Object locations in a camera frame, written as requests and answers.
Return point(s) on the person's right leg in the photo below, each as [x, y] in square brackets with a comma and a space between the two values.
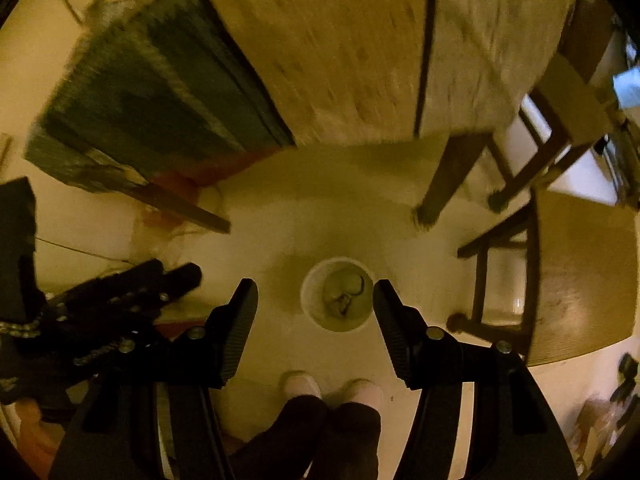
[350, 440]

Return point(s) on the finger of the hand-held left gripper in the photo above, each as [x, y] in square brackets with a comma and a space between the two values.
[175, 276]
[125, 332]

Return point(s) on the person's left leg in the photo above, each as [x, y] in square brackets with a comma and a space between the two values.
[280, 440]

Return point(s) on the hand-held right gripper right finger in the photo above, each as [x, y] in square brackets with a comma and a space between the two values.
[395, 330]

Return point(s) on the crumpled clear plastic wrapper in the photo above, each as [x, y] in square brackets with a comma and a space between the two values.
[345, 292]

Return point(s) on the person's white shoe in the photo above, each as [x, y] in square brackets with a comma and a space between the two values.
[300, 384]
[366, 390]

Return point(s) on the green patterned hanging cloth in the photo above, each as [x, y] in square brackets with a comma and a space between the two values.
[150, 85]

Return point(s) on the wooden slat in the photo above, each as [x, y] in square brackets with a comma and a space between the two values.
[180, 207]

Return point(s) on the person's right white shoe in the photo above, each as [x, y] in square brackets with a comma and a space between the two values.
[366, 390]

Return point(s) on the wooden chair with brown seat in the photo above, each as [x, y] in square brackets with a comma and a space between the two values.
[585, 270]

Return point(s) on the person's left white shoe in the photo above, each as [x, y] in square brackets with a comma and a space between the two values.
[300, 384]

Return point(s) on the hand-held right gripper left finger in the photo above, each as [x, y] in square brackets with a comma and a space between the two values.
[240, 327]

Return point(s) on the wooden chair with cream seat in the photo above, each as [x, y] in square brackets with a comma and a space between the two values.
[570, 105]

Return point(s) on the person's left forearm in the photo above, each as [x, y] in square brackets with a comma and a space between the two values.
[27, 425]

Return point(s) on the white round waste bin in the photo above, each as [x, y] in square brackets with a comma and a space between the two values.
[312, 305]

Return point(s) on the person's leg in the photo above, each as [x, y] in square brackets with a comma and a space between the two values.
[280, 440]
[350, 440]

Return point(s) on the dark wooden table leg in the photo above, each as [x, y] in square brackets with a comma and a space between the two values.
[450, 175]

